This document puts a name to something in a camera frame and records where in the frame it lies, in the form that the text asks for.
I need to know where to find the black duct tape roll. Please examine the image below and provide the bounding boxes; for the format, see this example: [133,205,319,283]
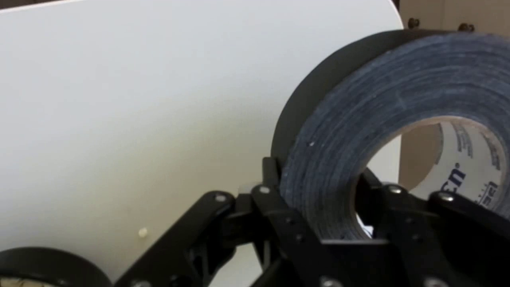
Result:
[270,28,510,243]

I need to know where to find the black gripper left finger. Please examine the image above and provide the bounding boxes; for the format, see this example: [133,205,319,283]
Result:
[114,156,327,287]

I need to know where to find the black bowl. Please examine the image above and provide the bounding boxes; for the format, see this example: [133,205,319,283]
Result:
[0,245,114,287]

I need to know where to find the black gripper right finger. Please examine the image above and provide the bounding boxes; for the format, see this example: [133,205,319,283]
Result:
[356,167,510,287]

